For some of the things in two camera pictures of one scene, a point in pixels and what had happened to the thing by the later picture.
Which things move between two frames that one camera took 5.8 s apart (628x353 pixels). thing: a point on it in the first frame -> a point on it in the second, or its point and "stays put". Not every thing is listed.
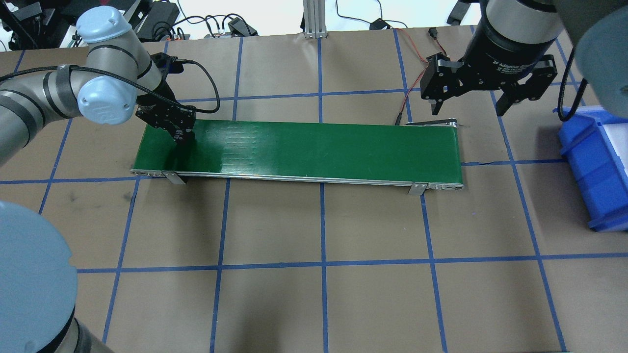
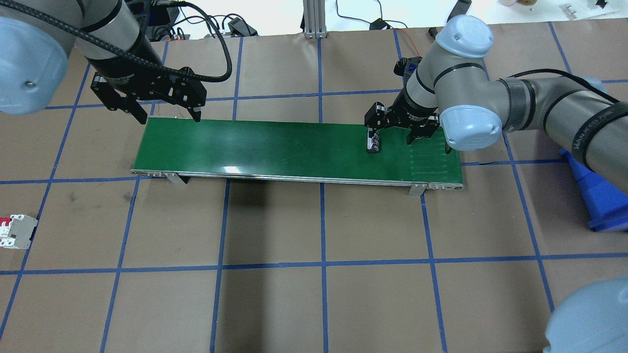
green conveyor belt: [426, 156] stays put
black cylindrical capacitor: [188, 140] -> [376, 141]
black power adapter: [238, 27] stays put
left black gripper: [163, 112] -> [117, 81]
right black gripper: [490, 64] -> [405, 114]
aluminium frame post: [314, 19] stays put
